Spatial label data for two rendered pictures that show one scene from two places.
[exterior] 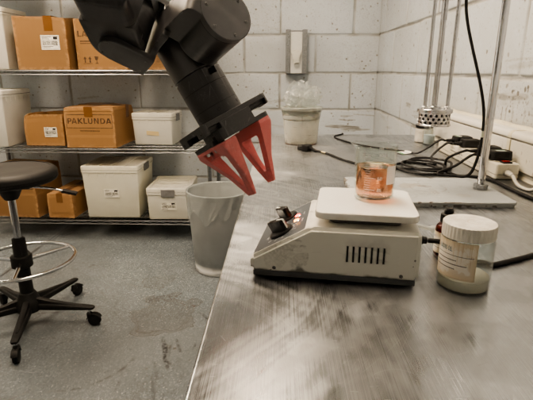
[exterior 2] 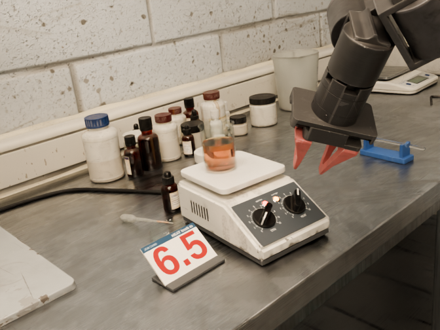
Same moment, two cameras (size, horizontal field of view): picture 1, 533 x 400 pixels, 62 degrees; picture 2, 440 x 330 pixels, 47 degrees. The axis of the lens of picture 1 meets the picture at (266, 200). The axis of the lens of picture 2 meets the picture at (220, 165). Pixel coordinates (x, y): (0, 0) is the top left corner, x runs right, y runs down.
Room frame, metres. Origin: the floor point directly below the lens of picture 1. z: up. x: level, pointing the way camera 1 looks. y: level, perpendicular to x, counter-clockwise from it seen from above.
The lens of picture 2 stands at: (1.04, 0.38, 1.10)
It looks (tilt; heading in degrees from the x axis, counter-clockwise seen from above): 20 degrees down; 227
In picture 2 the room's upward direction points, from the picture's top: 6 degrees counter-clockwise
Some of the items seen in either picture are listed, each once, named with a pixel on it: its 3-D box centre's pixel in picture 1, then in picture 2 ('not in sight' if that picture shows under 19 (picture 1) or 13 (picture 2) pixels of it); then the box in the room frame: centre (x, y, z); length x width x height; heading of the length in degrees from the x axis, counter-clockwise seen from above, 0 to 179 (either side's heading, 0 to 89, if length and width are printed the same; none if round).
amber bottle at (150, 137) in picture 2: not in sight; (148, 143); (0.46, -0.44, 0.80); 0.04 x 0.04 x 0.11
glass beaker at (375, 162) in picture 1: (373, 170); (219, 146); (0.56, -0.14, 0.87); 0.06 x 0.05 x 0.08; 68
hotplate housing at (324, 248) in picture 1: (342, 234); (245, 201); (0.55, -0.10, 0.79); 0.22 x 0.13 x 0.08; 81
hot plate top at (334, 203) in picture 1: (364, 203); (232, 170); (0.55, -0.13, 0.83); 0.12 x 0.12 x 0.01; 81
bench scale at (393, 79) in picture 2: not in sight; (385, 78); (-0.37, -0.35, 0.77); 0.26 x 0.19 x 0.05; 91
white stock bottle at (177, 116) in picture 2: not in sight; (177, 125); (0.32, -0.53, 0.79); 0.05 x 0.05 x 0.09
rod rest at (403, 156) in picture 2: not in sight; (385, 148); (0.19, -0.06, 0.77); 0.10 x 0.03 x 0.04; 83
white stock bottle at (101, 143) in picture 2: not in sight; (101, 146); (0.55, -0.49, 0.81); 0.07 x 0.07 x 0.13
